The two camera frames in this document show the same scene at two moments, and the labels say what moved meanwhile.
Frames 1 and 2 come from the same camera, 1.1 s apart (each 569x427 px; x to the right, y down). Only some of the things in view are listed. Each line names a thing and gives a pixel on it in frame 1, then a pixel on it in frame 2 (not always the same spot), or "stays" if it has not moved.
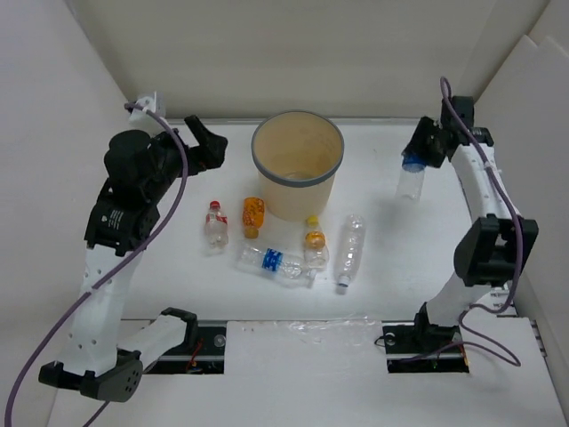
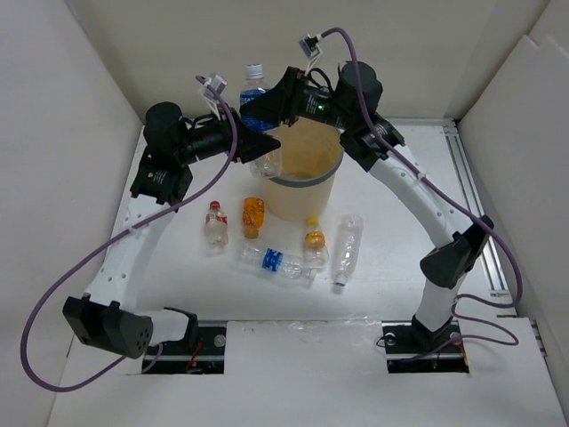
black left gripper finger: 211,151 → 252,145
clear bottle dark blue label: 411,178 → 254,89
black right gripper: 416,143 → 284,100
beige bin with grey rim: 296,155 stays
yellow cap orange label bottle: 316,254 stays
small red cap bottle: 216,226 stays
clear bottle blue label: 275,262 stays
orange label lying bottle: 252,216 stays
